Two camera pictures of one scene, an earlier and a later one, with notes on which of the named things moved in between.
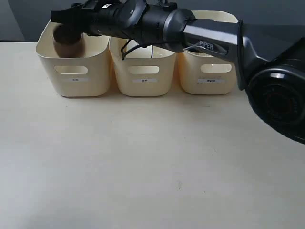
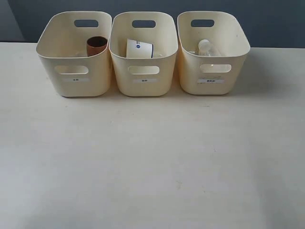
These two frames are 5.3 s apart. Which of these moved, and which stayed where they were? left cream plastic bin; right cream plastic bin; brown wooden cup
Moved: brown wooden cup
Stayed: left cream plastic bin; right cream plastic bin
